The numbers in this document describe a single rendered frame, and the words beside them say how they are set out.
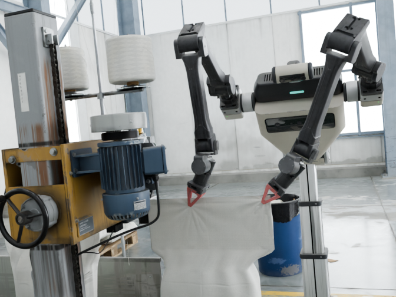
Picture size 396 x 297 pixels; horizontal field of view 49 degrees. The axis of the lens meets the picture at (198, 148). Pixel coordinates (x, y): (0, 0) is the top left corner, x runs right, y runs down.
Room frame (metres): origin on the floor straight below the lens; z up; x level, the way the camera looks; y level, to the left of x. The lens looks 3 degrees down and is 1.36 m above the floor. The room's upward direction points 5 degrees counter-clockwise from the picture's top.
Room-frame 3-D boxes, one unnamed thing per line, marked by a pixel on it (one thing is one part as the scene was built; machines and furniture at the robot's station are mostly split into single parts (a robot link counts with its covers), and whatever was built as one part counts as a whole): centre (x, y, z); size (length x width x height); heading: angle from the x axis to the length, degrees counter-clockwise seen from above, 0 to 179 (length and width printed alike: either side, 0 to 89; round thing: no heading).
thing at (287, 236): (3.88, -0.65, 0.32); 0.51 x 0.48 x 0.65; 161
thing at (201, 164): (1.62, -0.02, 1.24); 0.11 x 0.09 x 0.12; 160
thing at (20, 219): (1.26, 0.53, 1.13); 0.18 x 0.11 x 0.18; 71
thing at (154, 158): (1.43, 0.14, 1.25); 0.10 x 0.08 x 0.12; 6
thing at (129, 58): (1.56, 0.21, 1.61); 0.17 x 0.17 x 0.17
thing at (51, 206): (1.33, 0.51, 1.14); 0.11 x 0.06 x 0.11; 71
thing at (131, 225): (5.08, 1.11, 0.20); 0.67 x 0.43 x 0.15; 161
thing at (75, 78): (1.64, 0.45, 1.61); 0.15 x 0.14 x 0.17; 71
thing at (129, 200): (1.41, 0.25, 1.21); 0.15 x 0.15 x 0.25
